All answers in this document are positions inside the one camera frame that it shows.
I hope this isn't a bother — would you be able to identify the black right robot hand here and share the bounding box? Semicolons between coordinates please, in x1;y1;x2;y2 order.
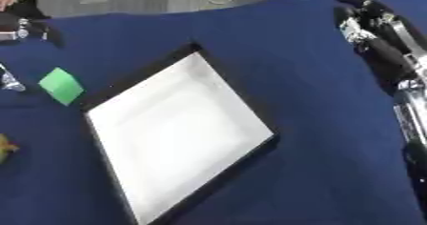
332;0;427;95

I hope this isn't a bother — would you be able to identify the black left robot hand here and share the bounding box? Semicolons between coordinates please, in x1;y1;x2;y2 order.
0;11;66;50

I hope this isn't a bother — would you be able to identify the black box with white inside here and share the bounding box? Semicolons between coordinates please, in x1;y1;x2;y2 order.
78;41;282;225

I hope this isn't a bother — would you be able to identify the black tripod leg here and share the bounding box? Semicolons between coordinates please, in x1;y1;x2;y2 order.
11;0;53;20

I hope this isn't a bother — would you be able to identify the person's hand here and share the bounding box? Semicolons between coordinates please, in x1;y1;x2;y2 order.
0;0;19;12

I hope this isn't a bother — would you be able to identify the green block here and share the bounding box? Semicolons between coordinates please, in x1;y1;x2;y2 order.
36;67;87;107

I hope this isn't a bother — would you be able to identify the yellow soft toy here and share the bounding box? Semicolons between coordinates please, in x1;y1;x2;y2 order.
0;133;22;165

